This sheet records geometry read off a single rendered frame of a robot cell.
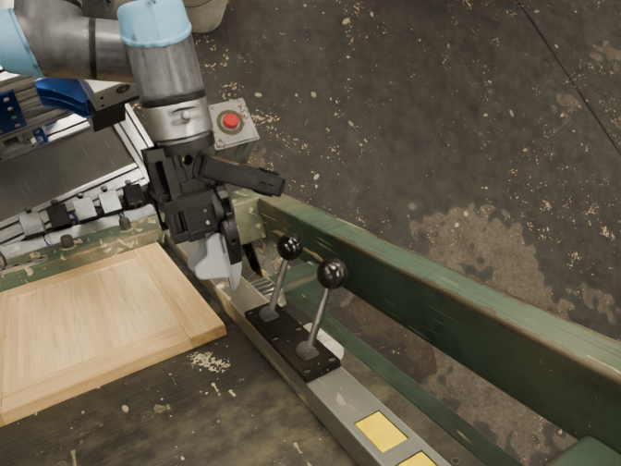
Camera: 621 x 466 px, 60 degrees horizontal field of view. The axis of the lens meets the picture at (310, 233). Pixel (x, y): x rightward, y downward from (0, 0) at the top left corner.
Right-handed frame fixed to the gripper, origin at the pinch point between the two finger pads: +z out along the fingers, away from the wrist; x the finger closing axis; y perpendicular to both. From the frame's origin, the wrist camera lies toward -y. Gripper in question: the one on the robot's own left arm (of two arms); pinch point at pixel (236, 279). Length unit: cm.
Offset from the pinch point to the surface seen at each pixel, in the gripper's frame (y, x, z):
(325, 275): -7.1, 13.1, -2.6
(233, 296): -2.0, -12.1, 8.1
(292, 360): -1.2, 12.0, 7.1
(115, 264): 12, -51, 10
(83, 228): 15, -76, 7
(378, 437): -2.6, 28.1, 8.2
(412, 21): -173, -180, -23
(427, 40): -177, -174, -12
